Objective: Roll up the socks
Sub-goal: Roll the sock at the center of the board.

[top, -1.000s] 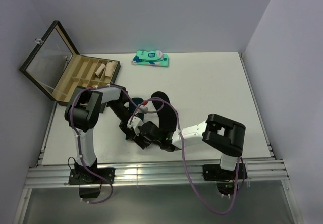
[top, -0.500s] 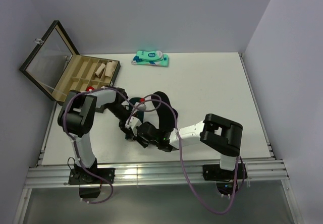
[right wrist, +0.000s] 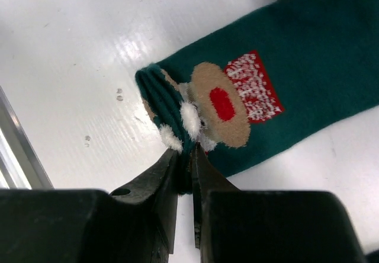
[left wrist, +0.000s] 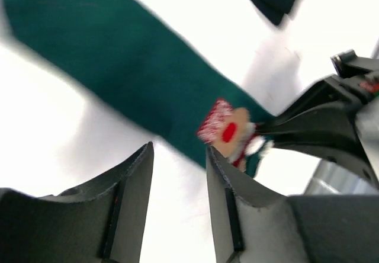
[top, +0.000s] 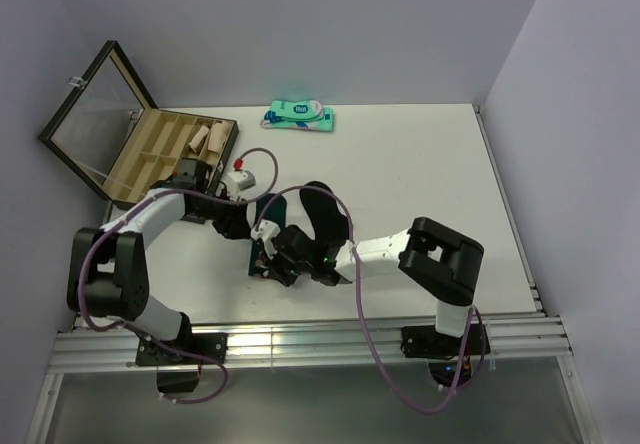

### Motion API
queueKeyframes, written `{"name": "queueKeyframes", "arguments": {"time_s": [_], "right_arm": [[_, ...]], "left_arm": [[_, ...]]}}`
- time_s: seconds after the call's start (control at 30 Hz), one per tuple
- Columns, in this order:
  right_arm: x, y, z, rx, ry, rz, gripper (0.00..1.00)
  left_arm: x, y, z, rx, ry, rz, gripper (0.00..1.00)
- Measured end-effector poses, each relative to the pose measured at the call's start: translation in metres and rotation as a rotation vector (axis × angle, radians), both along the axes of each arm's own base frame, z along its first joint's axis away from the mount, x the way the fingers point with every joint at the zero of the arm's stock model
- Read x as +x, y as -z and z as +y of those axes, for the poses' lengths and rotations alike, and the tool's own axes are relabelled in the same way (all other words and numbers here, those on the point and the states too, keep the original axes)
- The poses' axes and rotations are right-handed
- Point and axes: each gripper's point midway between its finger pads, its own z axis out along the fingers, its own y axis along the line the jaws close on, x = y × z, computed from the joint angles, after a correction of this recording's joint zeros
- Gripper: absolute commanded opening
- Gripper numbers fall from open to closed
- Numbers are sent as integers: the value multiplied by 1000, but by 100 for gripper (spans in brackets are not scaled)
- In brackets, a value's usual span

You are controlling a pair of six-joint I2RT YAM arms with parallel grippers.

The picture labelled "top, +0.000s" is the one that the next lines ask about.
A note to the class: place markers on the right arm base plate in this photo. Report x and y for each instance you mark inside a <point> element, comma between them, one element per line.
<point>425,343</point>

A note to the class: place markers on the beige rolled sock right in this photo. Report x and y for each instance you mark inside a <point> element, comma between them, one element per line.
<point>218,135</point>

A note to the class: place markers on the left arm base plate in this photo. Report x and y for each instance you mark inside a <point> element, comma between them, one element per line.
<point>201,349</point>

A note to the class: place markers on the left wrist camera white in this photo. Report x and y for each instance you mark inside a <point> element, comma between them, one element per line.
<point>236,181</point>

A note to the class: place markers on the beige rolled sock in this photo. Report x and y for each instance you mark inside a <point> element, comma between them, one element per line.
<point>197,142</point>
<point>218,135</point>

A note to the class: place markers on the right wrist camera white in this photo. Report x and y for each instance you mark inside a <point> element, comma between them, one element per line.
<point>265,232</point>

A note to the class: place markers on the dark green patterned sock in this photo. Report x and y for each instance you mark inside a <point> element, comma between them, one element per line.
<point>264,261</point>

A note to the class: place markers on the mint green folded socks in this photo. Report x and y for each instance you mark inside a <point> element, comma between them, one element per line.
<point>308,115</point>

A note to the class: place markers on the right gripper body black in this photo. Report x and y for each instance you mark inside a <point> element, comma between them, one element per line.
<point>288,270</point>

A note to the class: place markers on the black wooden organizer box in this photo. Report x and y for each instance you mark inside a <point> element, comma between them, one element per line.
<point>113,136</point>

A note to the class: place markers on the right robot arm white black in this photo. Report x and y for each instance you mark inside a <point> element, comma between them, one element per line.
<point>439,259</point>

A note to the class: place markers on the aluminium frame rail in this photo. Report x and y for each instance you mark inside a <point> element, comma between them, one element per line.
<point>297,345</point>

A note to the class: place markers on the beige rolled sock left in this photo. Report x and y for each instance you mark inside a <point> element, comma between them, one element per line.
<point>197,142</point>

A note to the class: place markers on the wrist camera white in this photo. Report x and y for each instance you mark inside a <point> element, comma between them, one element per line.
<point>236,181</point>
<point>265,232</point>

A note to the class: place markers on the black sock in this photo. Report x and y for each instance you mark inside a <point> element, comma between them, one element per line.
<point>328,222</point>

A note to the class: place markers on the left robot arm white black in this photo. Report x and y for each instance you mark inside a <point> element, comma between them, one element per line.
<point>108,275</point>

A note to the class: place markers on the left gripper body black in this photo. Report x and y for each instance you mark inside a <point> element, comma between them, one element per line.
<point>222,219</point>

